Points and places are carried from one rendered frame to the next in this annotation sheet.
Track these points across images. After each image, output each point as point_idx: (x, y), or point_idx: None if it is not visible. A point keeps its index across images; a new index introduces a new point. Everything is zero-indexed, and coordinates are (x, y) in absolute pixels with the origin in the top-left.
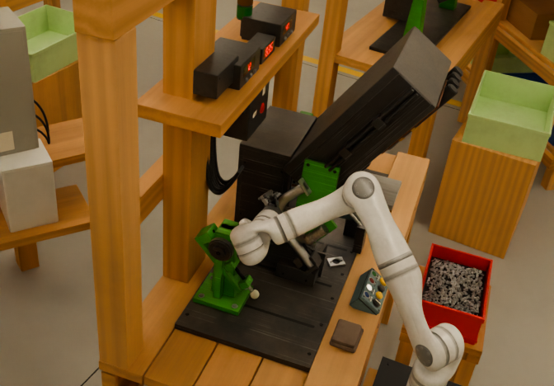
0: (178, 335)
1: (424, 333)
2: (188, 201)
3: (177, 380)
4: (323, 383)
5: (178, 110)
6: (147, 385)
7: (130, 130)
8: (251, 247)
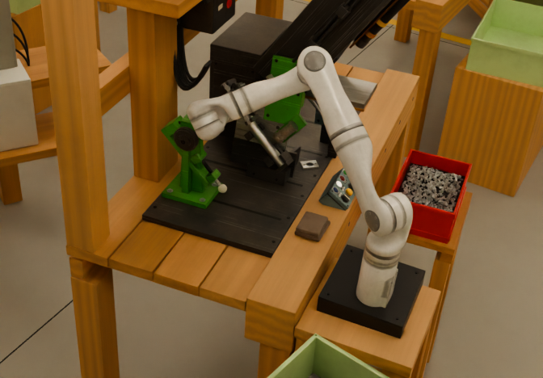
0: (145, 225)
1: (372, 198)
2: (154, 94)
3: (141, 262)
4: (284, 266)
5: None
6: (113, 268)
7: None
8: (207, 119)
